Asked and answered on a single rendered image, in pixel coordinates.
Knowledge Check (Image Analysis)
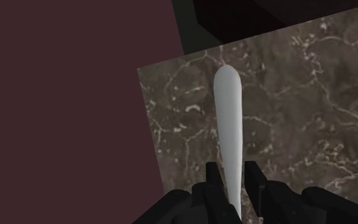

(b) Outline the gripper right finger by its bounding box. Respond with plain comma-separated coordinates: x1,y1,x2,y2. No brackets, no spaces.
244,160,358,224

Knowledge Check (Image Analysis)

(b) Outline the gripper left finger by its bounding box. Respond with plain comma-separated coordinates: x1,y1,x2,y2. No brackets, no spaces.
132,161,243,224

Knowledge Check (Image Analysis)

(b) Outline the white long rounded utensil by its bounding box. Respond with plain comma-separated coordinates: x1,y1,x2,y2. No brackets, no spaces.
212,64,244,220

